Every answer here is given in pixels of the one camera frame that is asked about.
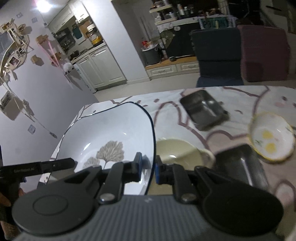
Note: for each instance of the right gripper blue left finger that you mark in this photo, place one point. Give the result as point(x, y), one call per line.
point(136, 168)

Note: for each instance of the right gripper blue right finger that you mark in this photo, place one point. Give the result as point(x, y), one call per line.
point(162, 172)

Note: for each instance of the cream bowl with handles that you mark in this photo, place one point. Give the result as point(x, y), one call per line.
point(174, 151)

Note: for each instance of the white plate with leaf print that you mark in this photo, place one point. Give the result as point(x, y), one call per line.
point(104, 138)

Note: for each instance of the rectangular steel tray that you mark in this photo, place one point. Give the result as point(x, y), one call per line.
point(204, 110)
point(242, 163)

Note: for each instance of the lemon print scalloped bowl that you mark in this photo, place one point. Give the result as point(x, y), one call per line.
point(271, 136)

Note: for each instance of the person left hand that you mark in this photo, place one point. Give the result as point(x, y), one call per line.
point(10, 230)

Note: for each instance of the cartoon animal print tablecloth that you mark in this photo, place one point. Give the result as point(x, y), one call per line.
point(171, 121)

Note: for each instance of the white kitchen cabinet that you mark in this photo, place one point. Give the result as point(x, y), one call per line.
point(98, 68)

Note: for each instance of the wooden low bench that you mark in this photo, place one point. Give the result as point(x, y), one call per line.
point(168, 62)

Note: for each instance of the grey trash bin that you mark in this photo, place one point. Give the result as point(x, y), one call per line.
point(151, 55)

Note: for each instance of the dark blue chair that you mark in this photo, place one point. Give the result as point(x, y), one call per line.
point(219, 55)

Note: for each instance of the white shelf with bottles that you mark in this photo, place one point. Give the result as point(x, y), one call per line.
point(164, 11)

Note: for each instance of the maroon chair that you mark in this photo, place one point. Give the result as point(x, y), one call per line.
point(265, 53)

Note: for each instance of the black sign with text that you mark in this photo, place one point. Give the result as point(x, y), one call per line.
point(214, 23)

